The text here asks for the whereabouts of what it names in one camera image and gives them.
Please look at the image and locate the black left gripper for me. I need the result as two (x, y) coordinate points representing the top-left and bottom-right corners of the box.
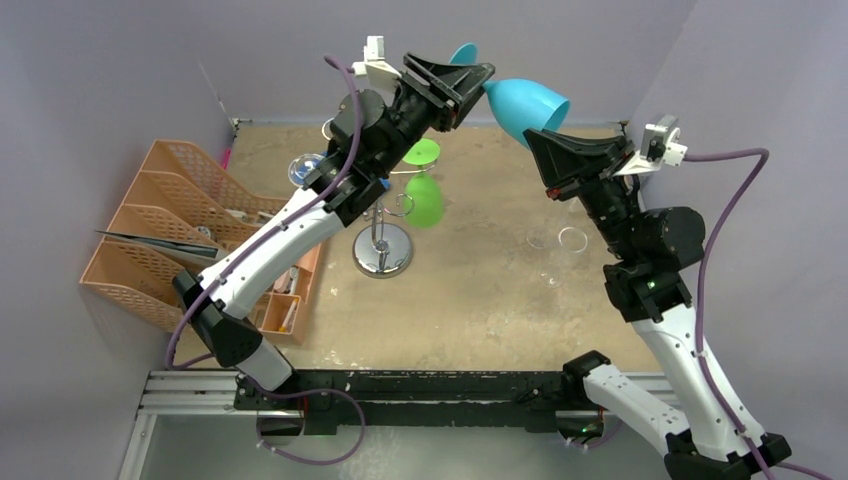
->
(375, 56), (493, 177)

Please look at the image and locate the blue plastic wine glass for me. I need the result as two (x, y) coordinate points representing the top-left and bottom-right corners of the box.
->
(447, 43), (570, 150)

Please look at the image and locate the green plastic wine glass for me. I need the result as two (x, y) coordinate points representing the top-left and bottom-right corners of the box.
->
(402, 138), (445, 229)

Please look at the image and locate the clear wine glass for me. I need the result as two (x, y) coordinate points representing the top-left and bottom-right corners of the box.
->
(539, 254), (569, 289)
(525, 226), (589, 253)
(288, 153), (325, 188)

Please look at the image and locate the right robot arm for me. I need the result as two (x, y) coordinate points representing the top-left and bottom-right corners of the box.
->
(524, 122), (792, 479)

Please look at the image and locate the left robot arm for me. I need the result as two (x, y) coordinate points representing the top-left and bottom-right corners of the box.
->
(172, 54), (495, 409)

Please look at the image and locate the blue square mat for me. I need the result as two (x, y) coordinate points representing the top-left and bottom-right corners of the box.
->
(307, 150), (389, 203)

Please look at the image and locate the orange plastic desk organizer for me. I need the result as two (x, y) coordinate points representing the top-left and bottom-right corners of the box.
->
(80, 140), (286, 332)

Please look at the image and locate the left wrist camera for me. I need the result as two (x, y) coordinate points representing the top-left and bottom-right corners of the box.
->
(350, 35), (401, 92)

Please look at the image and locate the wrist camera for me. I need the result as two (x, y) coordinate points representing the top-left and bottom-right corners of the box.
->
(350, 35), (401, 92)
(614, 115), (688, 177)

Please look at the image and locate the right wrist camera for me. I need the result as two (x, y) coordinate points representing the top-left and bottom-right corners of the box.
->
(614, 115), (688, 177)

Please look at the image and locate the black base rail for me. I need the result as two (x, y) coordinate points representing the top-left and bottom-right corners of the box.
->
(234, 369), (614, 440)

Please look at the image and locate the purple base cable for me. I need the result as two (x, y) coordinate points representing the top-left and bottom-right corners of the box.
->
(238, 377), (369, 466)

